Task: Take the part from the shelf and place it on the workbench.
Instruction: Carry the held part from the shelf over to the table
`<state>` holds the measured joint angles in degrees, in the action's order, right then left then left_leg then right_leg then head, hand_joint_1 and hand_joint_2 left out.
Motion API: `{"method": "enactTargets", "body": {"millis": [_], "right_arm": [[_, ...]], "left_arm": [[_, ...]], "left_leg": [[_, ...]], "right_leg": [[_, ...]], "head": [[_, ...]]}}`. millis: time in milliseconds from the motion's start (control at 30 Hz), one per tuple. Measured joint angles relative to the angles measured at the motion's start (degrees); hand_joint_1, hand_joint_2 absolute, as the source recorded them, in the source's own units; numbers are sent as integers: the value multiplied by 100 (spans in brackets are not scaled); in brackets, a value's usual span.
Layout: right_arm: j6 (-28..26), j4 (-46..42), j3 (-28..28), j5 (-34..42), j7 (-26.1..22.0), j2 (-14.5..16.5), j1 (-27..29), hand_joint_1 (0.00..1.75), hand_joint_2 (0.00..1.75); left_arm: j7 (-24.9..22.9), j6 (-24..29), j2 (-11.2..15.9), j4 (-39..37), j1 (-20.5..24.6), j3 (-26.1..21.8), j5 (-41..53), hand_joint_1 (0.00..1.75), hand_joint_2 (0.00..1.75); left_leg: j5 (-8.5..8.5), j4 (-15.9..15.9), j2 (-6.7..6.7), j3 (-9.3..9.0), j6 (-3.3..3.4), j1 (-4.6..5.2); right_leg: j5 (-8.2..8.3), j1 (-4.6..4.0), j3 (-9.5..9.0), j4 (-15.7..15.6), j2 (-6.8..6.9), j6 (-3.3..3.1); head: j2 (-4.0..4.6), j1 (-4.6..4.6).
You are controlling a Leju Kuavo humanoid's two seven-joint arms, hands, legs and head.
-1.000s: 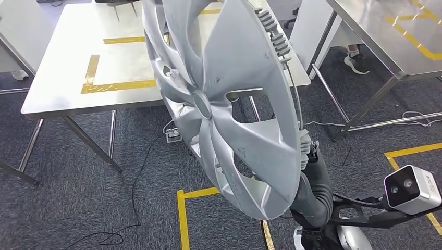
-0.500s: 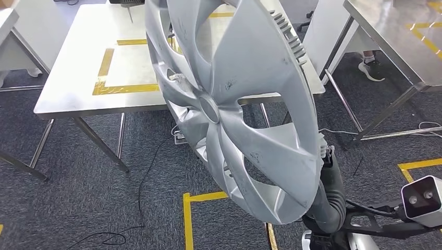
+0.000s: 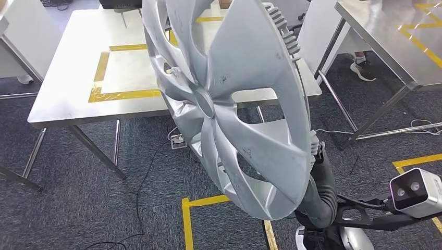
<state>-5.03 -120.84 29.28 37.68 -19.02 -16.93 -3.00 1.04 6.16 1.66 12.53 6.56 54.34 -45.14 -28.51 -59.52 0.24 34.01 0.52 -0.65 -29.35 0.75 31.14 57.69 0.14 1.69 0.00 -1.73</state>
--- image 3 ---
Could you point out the white partition panel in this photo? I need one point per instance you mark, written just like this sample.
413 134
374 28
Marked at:
317 34

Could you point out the stainless steel table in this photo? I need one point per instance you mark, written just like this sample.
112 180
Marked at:
380 34

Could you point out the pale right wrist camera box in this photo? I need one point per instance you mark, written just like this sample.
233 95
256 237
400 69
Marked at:
418 193

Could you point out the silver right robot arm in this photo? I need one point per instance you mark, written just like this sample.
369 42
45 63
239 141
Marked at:
321 210

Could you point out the stainless steel workbench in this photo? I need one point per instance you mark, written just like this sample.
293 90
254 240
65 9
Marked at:
69 69

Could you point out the yellow floor tape square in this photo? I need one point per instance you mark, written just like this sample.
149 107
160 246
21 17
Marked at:
187 227

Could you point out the person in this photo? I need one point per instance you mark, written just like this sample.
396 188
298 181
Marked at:
364 70

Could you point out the white power socket box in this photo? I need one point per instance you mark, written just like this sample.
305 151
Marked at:
179 141

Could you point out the silver wheel hubcap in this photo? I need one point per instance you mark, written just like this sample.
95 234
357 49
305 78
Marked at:
248 58

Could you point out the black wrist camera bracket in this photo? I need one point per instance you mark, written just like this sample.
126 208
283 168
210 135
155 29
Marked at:
380 224

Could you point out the yellow tape rectangle on workbench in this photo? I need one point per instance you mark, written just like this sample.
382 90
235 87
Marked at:
121 95

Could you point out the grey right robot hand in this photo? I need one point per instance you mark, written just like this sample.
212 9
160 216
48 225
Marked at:
325 172

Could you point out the brown cardboard box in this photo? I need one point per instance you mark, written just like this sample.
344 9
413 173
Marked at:
224 3

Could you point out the yellow floor tape line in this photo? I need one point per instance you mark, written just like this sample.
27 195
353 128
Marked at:
418 160

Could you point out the black monitor with stand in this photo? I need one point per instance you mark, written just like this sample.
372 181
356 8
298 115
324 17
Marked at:
121 4

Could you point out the yellow tape on steel table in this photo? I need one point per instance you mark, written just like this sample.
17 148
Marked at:
419 45

